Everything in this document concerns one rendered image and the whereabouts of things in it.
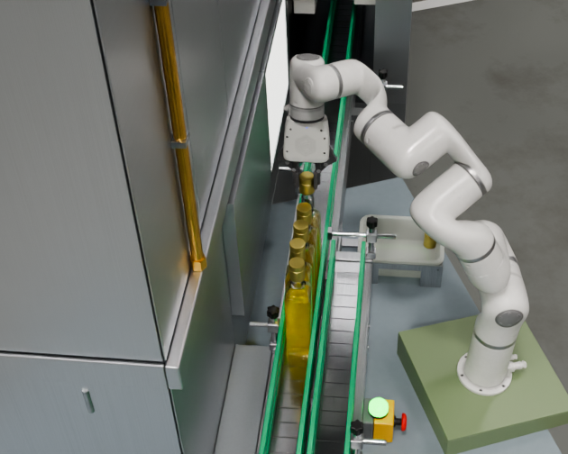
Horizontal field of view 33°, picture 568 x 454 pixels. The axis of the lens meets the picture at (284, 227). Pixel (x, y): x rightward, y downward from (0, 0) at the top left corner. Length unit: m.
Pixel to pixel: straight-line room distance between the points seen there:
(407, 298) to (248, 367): 0.53
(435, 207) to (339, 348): 0.52
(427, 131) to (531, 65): 2.94
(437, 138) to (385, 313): 0.75
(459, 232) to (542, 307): 1.74
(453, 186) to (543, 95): 2.72
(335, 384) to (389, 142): 0.60
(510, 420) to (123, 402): 0.94
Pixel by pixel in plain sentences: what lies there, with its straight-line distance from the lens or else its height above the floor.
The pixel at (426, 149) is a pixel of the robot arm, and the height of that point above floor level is 1.45.
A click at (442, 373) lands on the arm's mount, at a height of 0.82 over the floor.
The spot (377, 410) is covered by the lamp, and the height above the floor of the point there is 0.85.
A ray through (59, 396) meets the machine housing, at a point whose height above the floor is 1.28.
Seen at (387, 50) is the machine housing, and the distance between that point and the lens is 3.02.
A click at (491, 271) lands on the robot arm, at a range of 1.93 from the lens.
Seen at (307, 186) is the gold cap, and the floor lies 1.18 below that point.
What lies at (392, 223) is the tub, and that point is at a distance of 2.59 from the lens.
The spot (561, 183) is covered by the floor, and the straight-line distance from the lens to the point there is 4.07.
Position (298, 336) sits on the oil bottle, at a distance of 2.14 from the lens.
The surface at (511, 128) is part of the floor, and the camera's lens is 4.32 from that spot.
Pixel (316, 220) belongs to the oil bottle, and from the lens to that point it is 2.21.
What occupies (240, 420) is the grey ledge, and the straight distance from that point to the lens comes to 2.10.
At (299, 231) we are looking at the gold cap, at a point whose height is 1.16.
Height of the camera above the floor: 2.59
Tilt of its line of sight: 43 degrees down
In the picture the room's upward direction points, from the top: 3 degrees counter-clockwise
